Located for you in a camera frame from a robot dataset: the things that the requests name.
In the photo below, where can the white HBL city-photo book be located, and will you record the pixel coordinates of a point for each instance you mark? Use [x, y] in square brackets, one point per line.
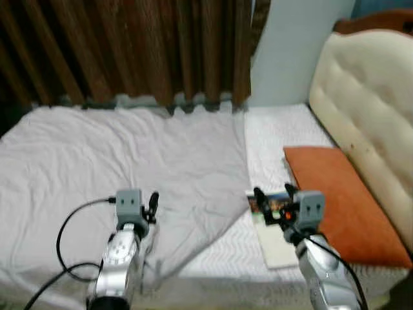
[276, 248]

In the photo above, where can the brown wooden headboard frame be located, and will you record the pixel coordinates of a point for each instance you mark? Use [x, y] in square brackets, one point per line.
[374, 20]

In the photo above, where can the orange pillow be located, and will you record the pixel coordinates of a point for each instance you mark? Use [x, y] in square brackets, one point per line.
[345, 200]

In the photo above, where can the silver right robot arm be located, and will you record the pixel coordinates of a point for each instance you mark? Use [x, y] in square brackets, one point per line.
[322, 274]

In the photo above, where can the white chevron patterned mattress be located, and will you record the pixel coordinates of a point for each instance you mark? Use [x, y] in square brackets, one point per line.
[271, 129]

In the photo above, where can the cream tufted headboard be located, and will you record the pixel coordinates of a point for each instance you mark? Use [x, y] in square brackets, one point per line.
[368, 90]

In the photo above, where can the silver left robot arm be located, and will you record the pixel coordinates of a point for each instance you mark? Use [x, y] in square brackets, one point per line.
[119, 265]

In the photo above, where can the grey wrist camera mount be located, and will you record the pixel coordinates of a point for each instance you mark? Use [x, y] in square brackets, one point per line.
[312, 210]
[128, 205]

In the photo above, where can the grey crumpled blanket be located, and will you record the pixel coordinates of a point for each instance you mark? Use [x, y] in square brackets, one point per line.
[97, 155]

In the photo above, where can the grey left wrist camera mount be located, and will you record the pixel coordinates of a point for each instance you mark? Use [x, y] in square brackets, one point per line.
[128, 205]

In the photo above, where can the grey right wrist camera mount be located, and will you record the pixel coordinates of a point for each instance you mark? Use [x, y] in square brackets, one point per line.
[312, 210]

